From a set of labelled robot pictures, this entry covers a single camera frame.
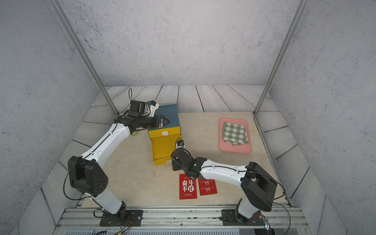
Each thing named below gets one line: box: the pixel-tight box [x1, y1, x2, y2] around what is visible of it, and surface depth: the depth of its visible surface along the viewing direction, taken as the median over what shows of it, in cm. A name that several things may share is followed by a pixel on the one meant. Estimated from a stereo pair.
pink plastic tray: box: [218, 117, 252, 154], surface depth 104 cm
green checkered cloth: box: [222, 122, 249, 146], surface depth 107 cm
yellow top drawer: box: [147, 126, 182, 139], surface depth 86 cm
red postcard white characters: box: [179, 173, 198, 200], surface depth 84 cm
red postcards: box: [197, 178, 218, 196], surface depth 85 cm
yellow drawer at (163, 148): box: [150, 134, 182, 166], surface depth 91 cm
